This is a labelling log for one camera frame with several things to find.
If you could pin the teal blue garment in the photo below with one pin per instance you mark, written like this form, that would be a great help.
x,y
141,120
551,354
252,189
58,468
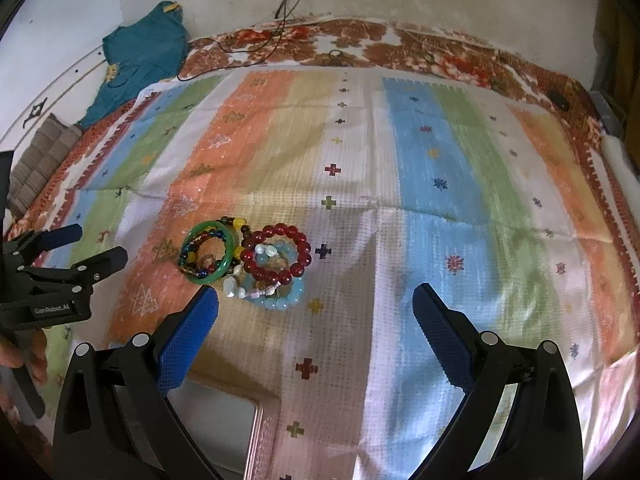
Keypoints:
x,y
137,55

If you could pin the white bolster pillow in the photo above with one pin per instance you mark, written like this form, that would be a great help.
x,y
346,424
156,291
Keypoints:
x,y
616,155

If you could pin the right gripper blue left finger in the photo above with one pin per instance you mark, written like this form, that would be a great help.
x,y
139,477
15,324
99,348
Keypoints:
x,y
181,335

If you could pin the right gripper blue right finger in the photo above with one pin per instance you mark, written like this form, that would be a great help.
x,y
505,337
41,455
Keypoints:
x,y
449,333

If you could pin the rose gold metal tin box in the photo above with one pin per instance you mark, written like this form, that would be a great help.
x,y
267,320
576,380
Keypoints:
x,y
234,427

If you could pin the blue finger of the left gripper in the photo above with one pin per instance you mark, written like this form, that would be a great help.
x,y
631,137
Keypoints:
x,y
102,265
52,239

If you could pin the person's left hand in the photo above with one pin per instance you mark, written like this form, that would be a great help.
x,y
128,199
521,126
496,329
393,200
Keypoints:
x,y
34,357

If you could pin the small black object on bed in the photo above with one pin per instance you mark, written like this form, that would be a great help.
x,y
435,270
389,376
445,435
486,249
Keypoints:
x,y
558,100

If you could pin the colourful striped cloth mat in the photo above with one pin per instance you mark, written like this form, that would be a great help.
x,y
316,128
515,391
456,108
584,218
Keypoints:
x,y
395,181

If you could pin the floral red brown bedsheet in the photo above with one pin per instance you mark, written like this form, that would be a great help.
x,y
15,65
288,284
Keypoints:
x,y
272,260

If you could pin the green jade bangle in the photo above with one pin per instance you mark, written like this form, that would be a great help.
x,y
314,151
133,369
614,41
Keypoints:
x,y
199,267

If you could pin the striped grey brown pillow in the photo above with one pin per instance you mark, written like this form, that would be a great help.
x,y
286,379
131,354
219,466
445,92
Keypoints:
x,y
50,145

